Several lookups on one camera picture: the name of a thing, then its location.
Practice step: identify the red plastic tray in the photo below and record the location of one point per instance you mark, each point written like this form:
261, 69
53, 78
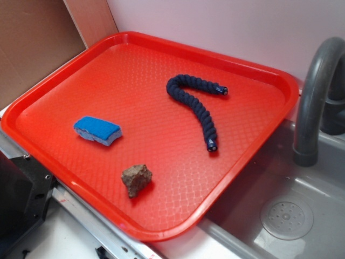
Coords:
123, 79

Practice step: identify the brown rock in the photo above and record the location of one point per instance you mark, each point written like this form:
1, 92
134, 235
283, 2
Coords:
136, 178

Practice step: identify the blue sponge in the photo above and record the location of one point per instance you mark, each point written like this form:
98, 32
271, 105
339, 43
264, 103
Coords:
95, 129

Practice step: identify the grey plastic sink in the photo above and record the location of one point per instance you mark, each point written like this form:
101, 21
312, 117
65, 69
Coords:
234, 219

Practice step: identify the round sink drain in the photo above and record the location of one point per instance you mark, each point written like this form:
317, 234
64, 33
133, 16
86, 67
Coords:
287, 217

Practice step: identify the grey curved faucet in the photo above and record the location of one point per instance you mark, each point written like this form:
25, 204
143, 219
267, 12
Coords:
321, 105

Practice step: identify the brown cardboard panel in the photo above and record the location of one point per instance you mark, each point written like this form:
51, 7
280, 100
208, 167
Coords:
37, 37

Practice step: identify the silver aluminium rail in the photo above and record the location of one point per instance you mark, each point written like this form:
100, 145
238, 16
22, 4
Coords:
73, 229

